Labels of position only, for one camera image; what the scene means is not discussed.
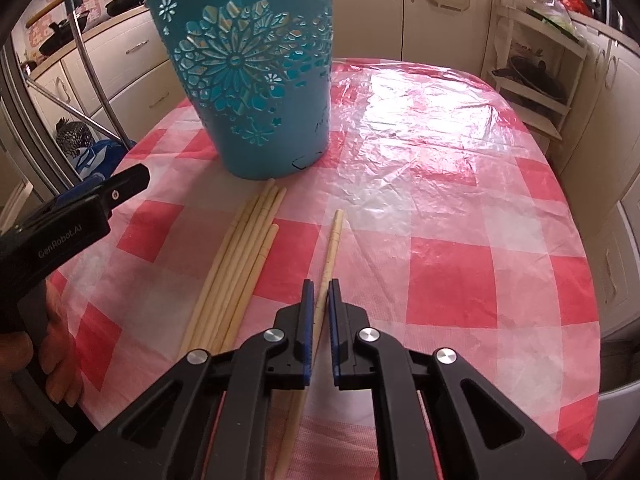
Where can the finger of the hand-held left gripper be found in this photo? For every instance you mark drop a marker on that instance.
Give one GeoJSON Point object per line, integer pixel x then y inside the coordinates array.
{"type": "Point", "coordinates": [127, 182]}

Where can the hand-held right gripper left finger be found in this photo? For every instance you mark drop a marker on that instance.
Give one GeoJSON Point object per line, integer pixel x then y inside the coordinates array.
{"type": "Point", "coordinates": [308, 332]}

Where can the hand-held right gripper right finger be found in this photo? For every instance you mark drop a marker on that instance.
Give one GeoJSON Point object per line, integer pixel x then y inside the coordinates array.
{"type": "Point", "coordinates": [334, 332]}

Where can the pale wooden chopstick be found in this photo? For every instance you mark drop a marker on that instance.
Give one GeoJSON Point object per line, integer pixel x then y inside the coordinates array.
{"type": "Point", "coordinates": [239, 285]}
{"type": "Point", "coordinates": [230, 285]}
{"type": "Point", "coordinates": [332, 245]}
{"type": "Point", "coordinates": [221, 285]}
{"type": "Point", "coordinates": [212, 285]}
{"type": "Point", "coordinates": [248, 285]}

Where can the teal floral cutout basket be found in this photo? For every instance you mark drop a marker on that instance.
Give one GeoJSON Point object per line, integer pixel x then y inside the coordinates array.
{"type": "Point", "coordinates": [240, 85]}

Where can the person's left hand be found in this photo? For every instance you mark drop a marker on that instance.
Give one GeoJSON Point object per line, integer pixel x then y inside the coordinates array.
{"type": "Point", "coordinates": [60, 355]}

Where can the blue white bag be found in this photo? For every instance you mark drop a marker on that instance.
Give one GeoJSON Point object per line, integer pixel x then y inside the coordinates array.
{"type": "Point", "coordinates": [100, 157]}

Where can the metal pole with blue top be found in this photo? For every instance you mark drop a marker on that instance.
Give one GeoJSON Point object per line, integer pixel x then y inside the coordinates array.
{"type": "Point", "coordinates": [92, 67]}

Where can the cream cabinet with long drawers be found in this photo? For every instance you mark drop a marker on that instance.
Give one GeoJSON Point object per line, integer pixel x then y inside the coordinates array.
{"type": "Point", "coordinates": [140, 60]}

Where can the red white checkered tablecloth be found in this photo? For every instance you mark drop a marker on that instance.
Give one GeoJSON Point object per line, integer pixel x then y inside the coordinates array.
{"type": "Point", "coordinates": [450, 285]}

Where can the black frying pan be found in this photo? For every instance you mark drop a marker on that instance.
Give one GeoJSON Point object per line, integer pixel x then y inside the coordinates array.
{"type": "Point", "coordinates": [62, 37]}

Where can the cream sink base cabinets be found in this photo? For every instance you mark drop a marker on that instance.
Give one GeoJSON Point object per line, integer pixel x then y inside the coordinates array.
{"type": "Point", "coordinates": [370, 10]}

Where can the white shelf trolley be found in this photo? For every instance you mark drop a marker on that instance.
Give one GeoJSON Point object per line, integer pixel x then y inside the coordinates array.
{"type": "Point", "coordinates": [555, 112]}

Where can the black pan with lid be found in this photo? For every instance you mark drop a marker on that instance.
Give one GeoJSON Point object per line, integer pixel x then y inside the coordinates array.
{"type": "Point", "coordinates": [535, 80]}

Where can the cream cabinet with small drawers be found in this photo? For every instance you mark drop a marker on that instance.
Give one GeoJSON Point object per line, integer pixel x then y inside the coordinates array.
{"type": "Point", "coordinates": [615, 110]}

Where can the clear bag of green vegetables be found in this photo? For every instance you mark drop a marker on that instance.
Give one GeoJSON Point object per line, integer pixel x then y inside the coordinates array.
{"type": "Point", "coordinates": [550, 14]}

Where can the red plastic bag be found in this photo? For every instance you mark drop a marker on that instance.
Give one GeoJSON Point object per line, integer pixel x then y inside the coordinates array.
{"type": "Point", "coordinates": [575, 4]}

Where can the grey metal frame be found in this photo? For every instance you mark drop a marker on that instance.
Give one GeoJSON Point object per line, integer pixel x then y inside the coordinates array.
{"type": "Point", "coordinates": [20, 125]}

